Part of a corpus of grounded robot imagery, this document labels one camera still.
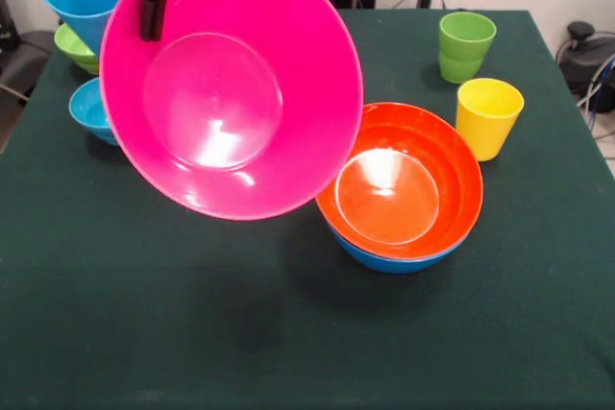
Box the large blue bowl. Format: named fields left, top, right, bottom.
left=329, top=222, right=475, bottom=276

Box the green ribbed bowl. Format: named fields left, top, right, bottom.
left=53, top=23, right=101, bottom=76

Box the light blue ribbed bowl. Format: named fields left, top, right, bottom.
left=68, top=77, right=120, bottom=147

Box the yellow cup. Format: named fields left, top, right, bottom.
left=455, top=77, right=526, bottom=162

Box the dark green tablecloth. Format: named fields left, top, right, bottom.
left=0, top=5, right=615, bottom=410

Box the green cup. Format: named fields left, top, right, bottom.
left=438, top=11, right=498, bottom=84

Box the bundle of floor cables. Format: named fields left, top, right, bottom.
left=576, top=52, right=615, bottom=161

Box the large orange bowl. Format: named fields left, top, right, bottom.
left=315, top=102, right=485, bottom=260

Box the large pink bowl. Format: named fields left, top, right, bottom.
left=99, top=0, right=364, bottom=222

